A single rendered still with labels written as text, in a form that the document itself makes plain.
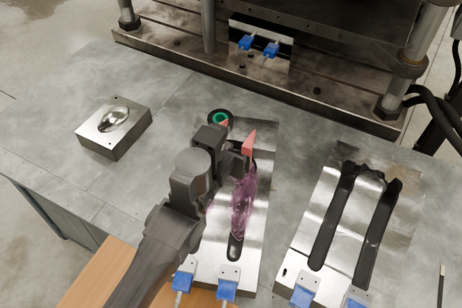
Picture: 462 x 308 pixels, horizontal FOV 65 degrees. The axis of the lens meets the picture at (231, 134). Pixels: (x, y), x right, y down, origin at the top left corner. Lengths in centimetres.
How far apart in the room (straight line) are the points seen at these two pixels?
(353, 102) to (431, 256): 60
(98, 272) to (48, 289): 96
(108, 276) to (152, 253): 49
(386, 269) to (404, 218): 13
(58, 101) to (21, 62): 173
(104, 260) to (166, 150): 38
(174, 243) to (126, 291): 9
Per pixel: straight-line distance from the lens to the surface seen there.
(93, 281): 106
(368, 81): 154
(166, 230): 58
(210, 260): 96
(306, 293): 90
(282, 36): 140
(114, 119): 128
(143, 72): 150
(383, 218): 102
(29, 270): 209
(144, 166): 119
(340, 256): 97
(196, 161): 56
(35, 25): 357
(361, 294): 91
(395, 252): 102
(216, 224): 98
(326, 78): 154
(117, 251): 107
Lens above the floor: 175
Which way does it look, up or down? 50 degrees down
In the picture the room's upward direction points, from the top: straight up
